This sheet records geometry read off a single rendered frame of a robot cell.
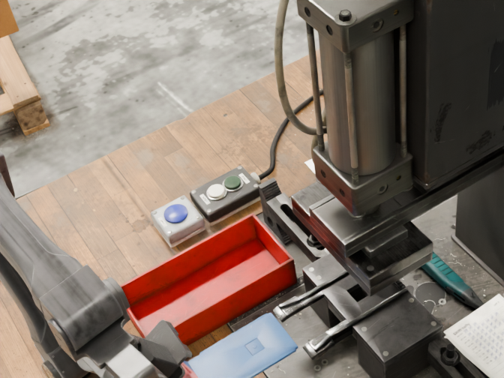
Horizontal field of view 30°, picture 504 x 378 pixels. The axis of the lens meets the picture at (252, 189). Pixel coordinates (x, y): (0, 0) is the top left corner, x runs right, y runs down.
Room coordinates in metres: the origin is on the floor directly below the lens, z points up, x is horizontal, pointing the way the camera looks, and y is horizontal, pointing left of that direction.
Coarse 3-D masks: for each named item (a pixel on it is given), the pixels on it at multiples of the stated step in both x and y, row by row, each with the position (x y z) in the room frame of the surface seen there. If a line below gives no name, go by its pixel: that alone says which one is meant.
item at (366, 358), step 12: (312, 288) 0.84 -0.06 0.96; (360, 288) 0.82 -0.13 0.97; (324, 300) 0.81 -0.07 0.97; (360, 300) 0.83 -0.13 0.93; (324, 312) 0.82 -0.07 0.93; (336, 312) 0.78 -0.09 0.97; (336, 324) 0.81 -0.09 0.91; (360, 348) 0.73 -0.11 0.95; (420, 348) 0.71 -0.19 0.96; (360, 360) 0.74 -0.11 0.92; (372, 360) 0.71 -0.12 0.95; (396, 360) 0.69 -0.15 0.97; (408, 360) 0.70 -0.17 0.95; (420, 360) 0.71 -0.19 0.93; (372, 372) 0.71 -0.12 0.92; (384, 372) 0.68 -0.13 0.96; (396, 372) 0.69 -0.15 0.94; (408, 372) 0.70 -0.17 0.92; (420, 372) 0.71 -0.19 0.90
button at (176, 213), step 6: (174, 204) 1.09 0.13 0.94; (180, 204) 1.08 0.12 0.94; (168, 210) 1.07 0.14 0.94; (174, 210) 1.07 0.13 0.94; (180, 210) 1.07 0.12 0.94; (186, 210) 1.07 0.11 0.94; (168, 216) 1.06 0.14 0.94; (174, 216) 1.06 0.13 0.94; (180, 216) 1.06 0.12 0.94; (186, 216) 1.06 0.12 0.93; (174, 222) 1.05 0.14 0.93
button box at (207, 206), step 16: (272, 144) 1.21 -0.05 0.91; (272, 160) 1.17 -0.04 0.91; (224, 176) 1.13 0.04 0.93; (240, 176) 1.13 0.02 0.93; (256, 176) 1.13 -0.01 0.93; (192, 192) 1.11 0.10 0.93; (240, 192) 1.09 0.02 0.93; (256, 192) 1.09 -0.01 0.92; (208, 208) 1.07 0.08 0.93; (224, 208) 1.07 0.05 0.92; (240, 208) 1.08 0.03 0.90
